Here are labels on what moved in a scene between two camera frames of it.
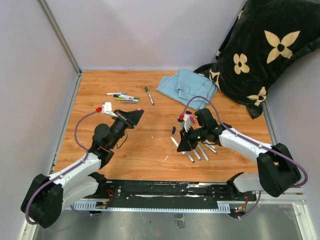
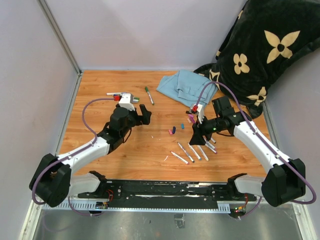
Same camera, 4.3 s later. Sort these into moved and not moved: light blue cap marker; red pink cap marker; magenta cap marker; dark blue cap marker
Moved: red pink cap marker
Not moved: light blue cap marker; dark blue cap marker; magenta cap marker
